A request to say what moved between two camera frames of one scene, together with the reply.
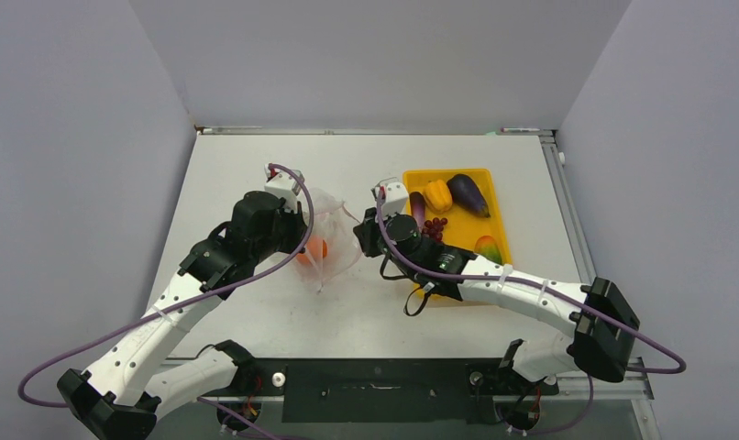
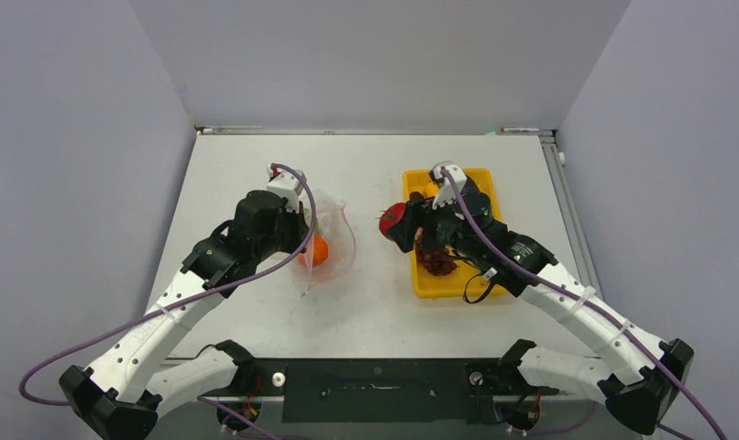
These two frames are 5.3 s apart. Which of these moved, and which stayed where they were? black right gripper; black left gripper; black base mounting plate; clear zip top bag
Moved: black right gripper
Stayed: black left gripper; black base mounting plate; clear zip top bag
